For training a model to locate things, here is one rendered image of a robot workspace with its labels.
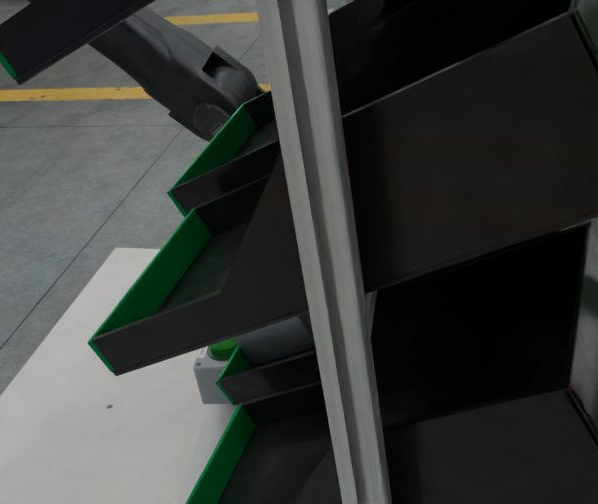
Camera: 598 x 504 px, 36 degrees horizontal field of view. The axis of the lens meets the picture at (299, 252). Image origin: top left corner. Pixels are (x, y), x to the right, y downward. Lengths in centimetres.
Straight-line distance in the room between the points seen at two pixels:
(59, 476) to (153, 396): 16
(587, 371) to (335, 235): 15
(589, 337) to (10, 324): 274
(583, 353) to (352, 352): 11
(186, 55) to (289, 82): 59
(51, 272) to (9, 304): 20
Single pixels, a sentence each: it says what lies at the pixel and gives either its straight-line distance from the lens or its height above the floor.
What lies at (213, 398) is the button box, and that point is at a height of 91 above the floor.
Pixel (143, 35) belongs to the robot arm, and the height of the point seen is 137.
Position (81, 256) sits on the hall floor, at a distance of 332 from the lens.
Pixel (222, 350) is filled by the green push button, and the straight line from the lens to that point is 110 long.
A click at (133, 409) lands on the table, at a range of 123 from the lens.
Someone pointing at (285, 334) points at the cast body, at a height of 123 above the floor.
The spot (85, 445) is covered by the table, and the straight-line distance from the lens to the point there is 120.
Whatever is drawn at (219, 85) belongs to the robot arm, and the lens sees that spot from 89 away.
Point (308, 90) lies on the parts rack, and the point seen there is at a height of 152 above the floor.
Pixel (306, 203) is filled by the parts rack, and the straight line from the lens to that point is 33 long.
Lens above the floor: 164
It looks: 32 degrees down
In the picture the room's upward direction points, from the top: 10 degrees counter-clockwise
